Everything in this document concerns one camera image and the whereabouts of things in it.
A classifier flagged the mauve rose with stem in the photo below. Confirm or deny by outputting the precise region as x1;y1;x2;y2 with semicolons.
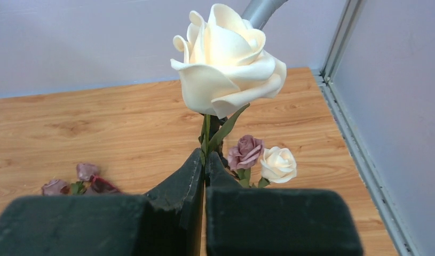
227;134;265;188

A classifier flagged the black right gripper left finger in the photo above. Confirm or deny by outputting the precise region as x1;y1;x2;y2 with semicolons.
143;148;204;255

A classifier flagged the silver microphone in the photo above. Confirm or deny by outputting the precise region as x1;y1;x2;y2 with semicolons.
242;0;288;30

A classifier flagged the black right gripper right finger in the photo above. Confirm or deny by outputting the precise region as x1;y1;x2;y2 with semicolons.
204;151;242;188

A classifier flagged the cream rose with stem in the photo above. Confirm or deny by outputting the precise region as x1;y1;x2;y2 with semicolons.
258;146;297;188

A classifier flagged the maroon flower bouquet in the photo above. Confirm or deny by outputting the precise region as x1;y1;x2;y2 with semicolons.
84;175;122;195

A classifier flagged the mauve rose stem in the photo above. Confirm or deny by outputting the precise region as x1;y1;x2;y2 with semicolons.
76;163;100;182
41;179;86;196

